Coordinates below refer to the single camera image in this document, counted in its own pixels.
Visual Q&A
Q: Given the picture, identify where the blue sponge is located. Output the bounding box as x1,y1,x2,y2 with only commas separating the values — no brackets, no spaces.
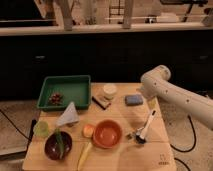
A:
125,94,143,106

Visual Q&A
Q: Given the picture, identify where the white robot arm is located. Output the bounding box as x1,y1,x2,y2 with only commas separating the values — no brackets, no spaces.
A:
139,65,213,131

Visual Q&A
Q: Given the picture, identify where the red orange bowl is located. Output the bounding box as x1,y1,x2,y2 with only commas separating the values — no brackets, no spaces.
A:
93,120,123,149

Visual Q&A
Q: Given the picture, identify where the dark maroon bowl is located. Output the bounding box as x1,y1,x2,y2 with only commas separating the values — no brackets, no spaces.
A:
44,131,72,160

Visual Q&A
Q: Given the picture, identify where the white round cup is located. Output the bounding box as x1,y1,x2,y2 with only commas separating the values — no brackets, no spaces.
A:
103,83,117,99

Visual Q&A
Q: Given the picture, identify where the brown wooden block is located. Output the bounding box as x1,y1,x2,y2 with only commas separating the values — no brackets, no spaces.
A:
92,95,111,110

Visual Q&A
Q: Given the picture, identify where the dark cabinet counter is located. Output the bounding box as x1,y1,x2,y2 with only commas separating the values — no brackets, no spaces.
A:
0,27,213,100

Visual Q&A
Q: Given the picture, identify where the white folded cloth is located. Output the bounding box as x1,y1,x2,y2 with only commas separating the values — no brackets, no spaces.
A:
56,102,79,126

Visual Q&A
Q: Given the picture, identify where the small orange cup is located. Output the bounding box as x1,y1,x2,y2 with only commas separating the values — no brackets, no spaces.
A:
83,124,95,138

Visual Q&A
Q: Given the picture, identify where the green plastic tray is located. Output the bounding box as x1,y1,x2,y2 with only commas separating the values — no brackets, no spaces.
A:
37,75,91,112

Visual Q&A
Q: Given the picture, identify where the red berry cluster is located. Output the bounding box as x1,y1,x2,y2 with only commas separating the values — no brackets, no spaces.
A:
49,93,63,105

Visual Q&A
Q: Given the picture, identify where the small metal clip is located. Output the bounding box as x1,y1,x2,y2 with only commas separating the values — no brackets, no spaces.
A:
126,131,135,140

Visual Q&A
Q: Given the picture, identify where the black white brush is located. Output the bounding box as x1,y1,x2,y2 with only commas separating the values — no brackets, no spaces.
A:
135,110,156,144

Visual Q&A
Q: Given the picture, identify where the yellow banana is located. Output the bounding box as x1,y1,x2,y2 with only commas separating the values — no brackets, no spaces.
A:
77,142,92,171

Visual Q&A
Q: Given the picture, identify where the green vegetable stick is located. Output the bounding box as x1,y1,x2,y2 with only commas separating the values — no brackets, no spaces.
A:
55,129,64,159

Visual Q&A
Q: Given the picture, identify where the light green cup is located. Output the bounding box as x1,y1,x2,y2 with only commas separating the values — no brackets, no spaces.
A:
33,121,49,138

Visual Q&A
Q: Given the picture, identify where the black cable left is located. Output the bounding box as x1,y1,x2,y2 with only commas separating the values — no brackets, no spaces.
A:
0,108,38,148

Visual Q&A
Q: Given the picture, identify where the black cable on floor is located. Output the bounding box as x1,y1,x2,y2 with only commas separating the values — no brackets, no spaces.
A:
169,114,201,154

